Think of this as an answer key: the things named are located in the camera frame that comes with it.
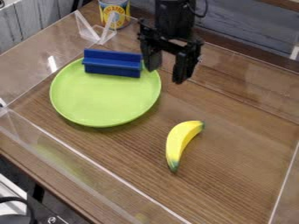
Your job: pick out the yellow toy banana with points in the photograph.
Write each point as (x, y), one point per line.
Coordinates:
(178, 139)

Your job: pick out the blue plastic block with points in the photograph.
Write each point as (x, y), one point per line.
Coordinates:
(112, 63)

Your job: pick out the black box with knob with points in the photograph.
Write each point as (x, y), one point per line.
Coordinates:
(50, 214)

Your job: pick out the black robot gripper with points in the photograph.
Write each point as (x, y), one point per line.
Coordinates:
(171, 36)

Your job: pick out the green round plate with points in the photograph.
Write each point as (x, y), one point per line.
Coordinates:
(99, 100)

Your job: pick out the clear acrylic tray enclosure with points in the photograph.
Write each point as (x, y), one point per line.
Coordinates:
(238, 177)

